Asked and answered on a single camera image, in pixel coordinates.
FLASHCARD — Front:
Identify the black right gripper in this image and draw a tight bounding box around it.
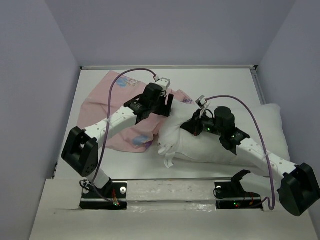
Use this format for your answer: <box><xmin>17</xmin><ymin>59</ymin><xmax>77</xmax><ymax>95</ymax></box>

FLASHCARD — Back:
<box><xmin>179</xmin><ymin>108</ymin><xmax>224</xmax><ymax>137</ymax></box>

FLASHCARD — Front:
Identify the pink printed pillowcase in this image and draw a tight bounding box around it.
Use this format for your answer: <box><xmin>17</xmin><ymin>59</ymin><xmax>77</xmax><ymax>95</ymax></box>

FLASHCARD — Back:
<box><xmin>76</xmin><ymin>70</ymin><xmax>196</xmax><ymax>154</ymax></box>

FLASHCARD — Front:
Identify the white pillow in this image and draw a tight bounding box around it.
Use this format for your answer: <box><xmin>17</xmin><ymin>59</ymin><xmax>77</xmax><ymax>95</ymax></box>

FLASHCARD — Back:
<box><xmin>158</xmin><ymin>100</ymin><xmax>290</xmax><ymax>167</ymax></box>

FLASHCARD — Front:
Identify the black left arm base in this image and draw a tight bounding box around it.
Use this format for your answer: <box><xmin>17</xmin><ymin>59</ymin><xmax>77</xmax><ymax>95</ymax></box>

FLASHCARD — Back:
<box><xmin>79</xmin><ymin>180</ymin><xmax>128</xmax><ymax>211</ymax></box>

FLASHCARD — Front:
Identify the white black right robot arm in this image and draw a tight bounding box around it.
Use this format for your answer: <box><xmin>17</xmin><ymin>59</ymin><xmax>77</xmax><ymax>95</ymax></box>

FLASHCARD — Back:
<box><xmin>181</xmin><ymin>106</ymin><xmax>320</xmax><ymax>217</ymax></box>

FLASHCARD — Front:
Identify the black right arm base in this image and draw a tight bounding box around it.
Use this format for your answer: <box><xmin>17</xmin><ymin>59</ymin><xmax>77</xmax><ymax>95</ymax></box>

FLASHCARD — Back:
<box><xmin>212</xmin><ymin>170</ymin><xmax>264</xmax><ymax>210</ymax></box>

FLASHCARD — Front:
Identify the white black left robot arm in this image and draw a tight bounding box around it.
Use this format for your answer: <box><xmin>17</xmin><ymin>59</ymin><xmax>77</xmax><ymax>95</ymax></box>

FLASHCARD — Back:
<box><xmin>61</xmin><ymin>78</ymin><xmax>174</xmax><ymax>198</ymax></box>

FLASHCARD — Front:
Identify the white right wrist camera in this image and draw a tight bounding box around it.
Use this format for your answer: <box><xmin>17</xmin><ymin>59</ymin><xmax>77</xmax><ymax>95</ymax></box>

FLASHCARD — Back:
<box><xmin>195</xmin><ymin>95</ymin><xmax>210</xmax><ymax>109</ymax></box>

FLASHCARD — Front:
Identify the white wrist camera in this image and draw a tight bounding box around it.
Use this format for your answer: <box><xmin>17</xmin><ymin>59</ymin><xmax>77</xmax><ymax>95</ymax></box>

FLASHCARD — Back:
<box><xmin>155</xmin><ymin>78</ymin><xmax>171</xmax><ymax>91</ymax></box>
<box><xmin>195</xmin><ymin>95</ymin><xmax>210</xmax><ymax>109</ymax></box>

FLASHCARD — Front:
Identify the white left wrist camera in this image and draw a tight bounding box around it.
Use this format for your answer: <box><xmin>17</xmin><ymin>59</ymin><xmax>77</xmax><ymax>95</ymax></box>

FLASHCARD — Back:
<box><xmin>155</xmin><ymin>78</ymin><xmax>171</xmax><ymax>91</ymax></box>

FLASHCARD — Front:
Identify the aluminium back table rail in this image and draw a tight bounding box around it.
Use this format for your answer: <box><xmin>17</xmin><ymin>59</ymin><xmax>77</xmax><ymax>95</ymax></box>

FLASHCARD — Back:
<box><xmin>80</xmin><ymin>65</ymin><xmax>258</xmax><ymax>71</ymax></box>

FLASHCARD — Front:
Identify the aluminium table rail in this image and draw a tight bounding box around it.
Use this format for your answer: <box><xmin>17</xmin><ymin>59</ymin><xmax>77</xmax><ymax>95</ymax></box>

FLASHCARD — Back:
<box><xmin>80</xmin><ymin>65</ymin><xmax>258</xmax><ymax>71</ymax></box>
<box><xmin>250</xmin><ymin>65</ymin><xmax>267</xmax><ymax>105</ymax></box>

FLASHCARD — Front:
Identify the aluminium right table rail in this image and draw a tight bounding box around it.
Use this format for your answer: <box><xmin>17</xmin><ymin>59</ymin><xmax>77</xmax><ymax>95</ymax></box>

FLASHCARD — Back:
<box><xmin>250</xmin><ymin>65</ymin><xmax>267</xmax><ymax>105</ymax></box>

